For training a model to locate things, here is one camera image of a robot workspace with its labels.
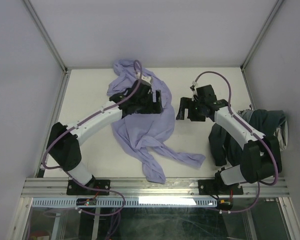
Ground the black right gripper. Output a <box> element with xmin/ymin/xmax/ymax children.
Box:
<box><xmin>175</xmin><ymin>97</ymin><xmax>205</xmax><ymax>122</ymax></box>

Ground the lilac purple jacket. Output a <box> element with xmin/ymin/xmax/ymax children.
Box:
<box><xmin>111</xmin><ymin>68</ymin><xmax>206</xmax><ymax>184</ymax></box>

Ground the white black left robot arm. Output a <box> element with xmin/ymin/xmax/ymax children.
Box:
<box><xmin>46</xmin><ymin>80</ymin><xmax>163</xmax><ymax>195</ymax></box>

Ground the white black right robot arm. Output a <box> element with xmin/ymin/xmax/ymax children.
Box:
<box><xmin>176</xmin><ymin>85</ymin><xmax>282</xmax><ymax>194</ymax></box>

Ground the dark green grey jacket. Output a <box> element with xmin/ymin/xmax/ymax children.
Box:
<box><xmin>208</xmin><ymin>109</ymin><xmax>289</xmax><ymax>167</ymax></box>

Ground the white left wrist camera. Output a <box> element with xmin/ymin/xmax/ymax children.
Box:
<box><xmin>135</xmin><ymin>72</ymin><xmax>152</xmax><ymax>87</ymax></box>

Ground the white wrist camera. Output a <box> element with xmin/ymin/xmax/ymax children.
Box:
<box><xmin>135</xmin><ymin>72</ymin><xmax>152</xmax><ymax>87</ymax></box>
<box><xmin>190</xmin><ymin>80</ymin><xmax>198</xmax><ymax>92</ymax></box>

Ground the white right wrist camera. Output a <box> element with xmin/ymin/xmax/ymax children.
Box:
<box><xmin>190</xmin><ymin>80</ymin><xmax>198</xmax><ymax>92</ymax></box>

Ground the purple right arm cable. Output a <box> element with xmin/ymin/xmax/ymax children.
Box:
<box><xmin>193</xmin><ymin>71</ymin><xmax>281</xmax><ymax>215</ymax></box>

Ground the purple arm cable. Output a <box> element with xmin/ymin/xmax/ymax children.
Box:
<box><xmin>41</xmin><ymin>59</ymin><xmax>127</xmax><ymax>216</ymax></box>
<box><xmin>193</xmin><ymin>71</ymin><xmax>281</xmax><ymax>215</ymax></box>

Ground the aluminium right frame post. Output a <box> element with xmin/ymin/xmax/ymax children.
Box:
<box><xmin>239</xmin><ymin>0</ymin><xmax>286</xmax><ymax>70</ymax></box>

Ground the aluminium frame post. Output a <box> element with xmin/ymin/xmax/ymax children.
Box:
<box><xmin>239</xmin><ymin>0</ymin><xmax>286</xmax><ymax>70</ymax></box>
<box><xmin>21</xmin><ymin>0</ymin><xmax>68</xmax><ymax>73</ymax></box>

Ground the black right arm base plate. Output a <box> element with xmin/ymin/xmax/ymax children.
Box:
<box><xmin>197</xmin><ymin>179</ymin><xmax>244</xmax><ymax>196</ymax></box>

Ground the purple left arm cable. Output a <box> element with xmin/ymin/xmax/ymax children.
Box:
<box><xmin>41</xmin><ymin>59</ymin><xmax>127</xmax><ymax>216</ymax></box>

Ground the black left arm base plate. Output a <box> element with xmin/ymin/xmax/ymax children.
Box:
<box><xmin>66</xmin><ymin>178</ymin><xmax>111</xmax><ymax>196</ymax></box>

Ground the white slotted cable duct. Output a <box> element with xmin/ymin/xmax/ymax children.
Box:
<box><xmin>32</xmin><ymin>196</ymin><xmax>218</xmax><ymax>209</ymax></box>

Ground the aluminium left frame post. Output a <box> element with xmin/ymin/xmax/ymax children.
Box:
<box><xmin>21</xmin><ymin>0</ymin><xmax>68</xmax><ymax>73</ymax></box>

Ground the aluminium mounting rail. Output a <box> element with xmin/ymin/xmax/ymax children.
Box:
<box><xmin>21</xmin><ymin>177</ymin><xmax>290</xmax><ymax>199</ymax></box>

